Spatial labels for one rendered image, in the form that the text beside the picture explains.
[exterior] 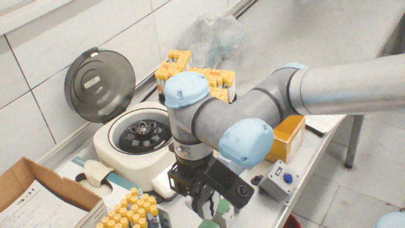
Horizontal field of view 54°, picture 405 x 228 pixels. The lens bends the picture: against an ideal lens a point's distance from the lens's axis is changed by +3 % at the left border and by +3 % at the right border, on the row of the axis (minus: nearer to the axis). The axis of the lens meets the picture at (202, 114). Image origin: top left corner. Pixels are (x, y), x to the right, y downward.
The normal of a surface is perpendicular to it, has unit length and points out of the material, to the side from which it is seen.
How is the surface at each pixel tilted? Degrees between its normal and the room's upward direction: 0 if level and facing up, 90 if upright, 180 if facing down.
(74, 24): 90
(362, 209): 0
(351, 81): 53
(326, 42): 0
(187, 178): 0
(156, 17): 90
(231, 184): 29
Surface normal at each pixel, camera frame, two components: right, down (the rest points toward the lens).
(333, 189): -0.08, -0.77
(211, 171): 0.33, -0.53
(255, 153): 0.70, 0.40
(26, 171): 0.83, 0.28
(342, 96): -0.74, 0.43
